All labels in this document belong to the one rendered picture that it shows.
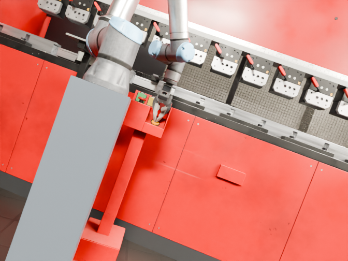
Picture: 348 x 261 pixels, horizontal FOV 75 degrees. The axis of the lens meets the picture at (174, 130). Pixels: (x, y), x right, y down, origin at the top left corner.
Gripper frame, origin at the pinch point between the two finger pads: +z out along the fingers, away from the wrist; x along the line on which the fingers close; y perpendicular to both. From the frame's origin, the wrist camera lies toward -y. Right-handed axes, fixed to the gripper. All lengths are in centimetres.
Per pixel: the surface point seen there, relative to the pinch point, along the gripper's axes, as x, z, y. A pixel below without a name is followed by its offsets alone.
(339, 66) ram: -91, -66, 25
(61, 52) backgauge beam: 86, -16, 76
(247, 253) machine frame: -75, 54, 6
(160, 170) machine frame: -12.7, 28.5, 18.2
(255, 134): -55, -11, 15
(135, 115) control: 9.4, 0.8, -6.5
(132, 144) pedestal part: 6.6, 14.6, -2.7
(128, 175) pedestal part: 3.4, 29.4, -3.9
